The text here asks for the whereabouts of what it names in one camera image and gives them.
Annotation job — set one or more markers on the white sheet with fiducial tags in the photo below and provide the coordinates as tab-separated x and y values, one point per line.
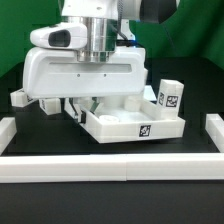
149	94

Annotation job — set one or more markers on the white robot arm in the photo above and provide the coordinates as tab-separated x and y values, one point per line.
88	54

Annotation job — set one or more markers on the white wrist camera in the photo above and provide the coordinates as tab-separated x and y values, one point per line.
60	36

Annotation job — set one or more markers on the white L-shaped obstacle fence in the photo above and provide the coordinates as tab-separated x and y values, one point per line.
137	166

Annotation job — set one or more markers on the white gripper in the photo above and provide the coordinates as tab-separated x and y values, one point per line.
52	73

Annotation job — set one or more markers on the white square tabletop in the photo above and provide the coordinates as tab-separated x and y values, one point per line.
111	123

